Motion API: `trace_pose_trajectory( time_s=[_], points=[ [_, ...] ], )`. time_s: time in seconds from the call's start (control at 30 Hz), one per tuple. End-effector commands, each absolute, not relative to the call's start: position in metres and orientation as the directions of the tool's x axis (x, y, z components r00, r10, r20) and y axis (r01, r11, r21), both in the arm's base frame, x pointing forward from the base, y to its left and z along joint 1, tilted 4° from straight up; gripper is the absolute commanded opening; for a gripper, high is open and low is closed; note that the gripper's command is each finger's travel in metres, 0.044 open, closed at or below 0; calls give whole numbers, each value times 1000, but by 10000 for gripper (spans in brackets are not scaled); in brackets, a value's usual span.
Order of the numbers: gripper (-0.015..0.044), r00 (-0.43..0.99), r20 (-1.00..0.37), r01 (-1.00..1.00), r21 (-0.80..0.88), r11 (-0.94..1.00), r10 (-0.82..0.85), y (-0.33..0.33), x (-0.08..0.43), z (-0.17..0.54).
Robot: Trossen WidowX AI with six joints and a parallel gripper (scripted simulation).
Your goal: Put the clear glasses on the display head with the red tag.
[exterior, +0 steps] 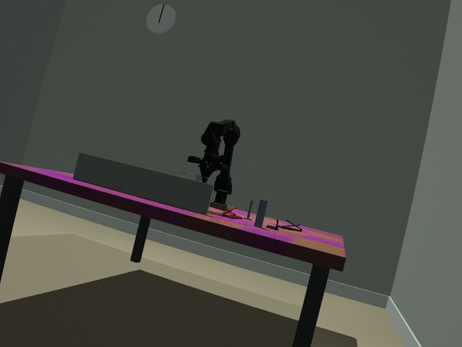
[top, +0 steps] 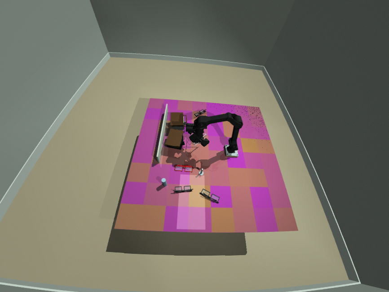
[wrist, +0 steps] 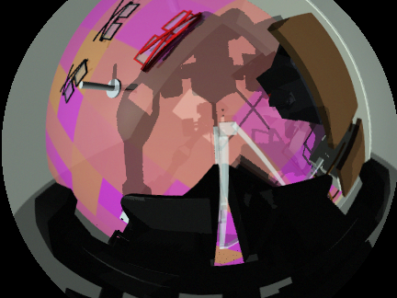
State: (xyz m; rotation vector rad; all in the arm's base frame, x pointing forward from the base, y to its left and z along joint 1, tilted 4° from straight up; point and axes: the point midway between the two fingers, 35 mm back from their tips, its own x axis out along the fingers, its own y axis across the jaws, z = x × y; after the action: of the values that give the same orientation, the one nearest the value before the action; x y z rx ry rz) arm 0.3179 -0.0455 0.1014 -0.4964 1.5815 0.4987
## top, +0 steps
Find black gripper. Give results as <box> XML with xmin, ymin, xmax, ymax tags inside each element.
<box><xmin>188</xmin><ymin>130</ymin><xmax>209</xmax><ymax>147</ymax></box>

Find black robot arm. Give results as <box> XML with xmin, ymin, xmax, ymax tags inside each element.
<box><xmin>186</xmin><ymin>112</ymin><xmax>243</xmax><ymax>153</ymax></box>

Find black-framed clear glasses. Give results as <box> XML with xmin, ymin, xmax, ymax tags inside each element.
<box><xmin>200</xmin><ymin>189</ymin><xmax>220</xmax><ymax>203</ymax></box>

